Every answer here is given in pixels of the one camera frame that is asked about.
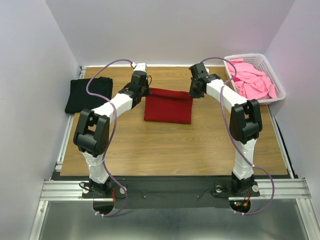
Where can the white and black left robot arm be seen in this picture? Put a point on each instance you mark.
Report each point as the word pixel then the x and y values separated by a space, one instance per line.
pixel 92 135

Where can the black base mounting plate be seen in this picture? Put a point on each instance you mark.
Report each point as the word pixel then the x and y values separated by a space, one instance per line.
pixel 170 192

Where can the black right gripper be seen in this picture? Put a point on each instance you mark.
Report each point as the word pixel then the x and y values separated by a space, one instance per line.
pixel 193 93

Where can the pink t-shirt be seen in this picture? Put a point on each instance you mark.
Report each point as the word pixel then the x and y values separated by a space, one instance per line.
pixel 252 83

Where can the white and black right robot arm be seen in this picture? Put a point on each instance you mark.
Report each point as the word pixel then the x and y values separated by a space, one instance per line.
pixel 242 118

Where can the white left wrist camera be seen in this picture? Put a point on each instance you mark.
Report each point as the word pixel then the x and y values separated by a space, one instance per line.
pixel 139 67

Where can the folded black t-shirt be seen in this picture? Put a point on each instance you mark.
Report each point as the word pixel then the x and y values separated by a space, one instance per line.
pixel 79 99

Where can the white plastic laundry basket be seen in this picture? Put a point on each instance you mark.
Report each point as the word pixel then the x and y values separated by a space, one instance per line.
pixel 260 62

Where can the aluminium table frame rail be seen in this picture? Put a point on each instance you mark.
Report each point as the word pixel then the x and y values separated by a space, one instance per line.
pixel 282 211

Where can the red t-shirt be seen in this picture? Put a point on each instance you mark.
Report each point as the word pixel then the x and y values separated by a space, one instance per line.
pixel 168 106

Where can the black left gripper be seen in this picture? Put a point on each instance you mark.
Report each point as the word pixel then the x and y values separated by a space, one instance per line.
pixel 146 92

